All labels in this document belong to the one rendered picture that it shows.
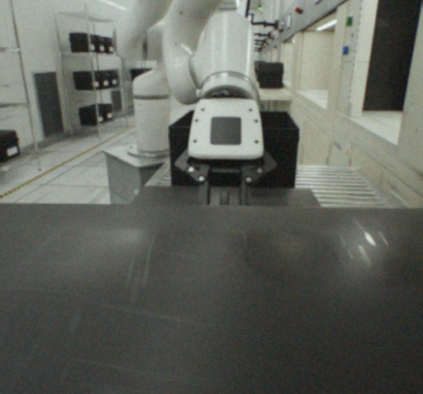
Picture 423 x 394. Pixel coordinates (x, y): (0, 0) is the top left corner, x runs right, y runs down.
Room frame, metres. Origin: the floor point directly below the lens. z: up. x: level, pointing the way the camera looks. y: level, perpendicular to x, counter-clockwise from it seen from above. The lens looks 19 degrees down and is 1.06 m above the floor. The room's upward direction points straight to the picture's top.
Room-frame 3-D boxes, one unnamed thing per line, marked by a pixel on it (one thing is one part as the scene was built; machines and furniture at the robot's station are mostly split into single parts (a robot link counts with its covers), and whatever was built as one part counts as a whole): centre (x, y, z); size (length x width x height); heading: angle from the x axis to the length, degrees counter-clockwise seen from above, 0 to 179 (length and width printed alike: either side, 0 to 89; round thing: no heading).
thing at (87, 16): (5.55, 1.79, 0.89); 1.22 x 0.47 x 1.77; 174
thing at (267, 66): (3.88, -0.62, 0.93); 0.30 x 0.28 x 0.26; 171
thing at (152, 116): (1.20, 0.21, 0.85); 0.19 x 0.19 x 0.18
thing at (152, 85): (1.22, 0.18, 1.07); 0.19 x 0.12 x 0.24; 111
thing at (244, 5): (4.40, -0.51, 1.59); 0.50 x 0.41 x 0.36; 84
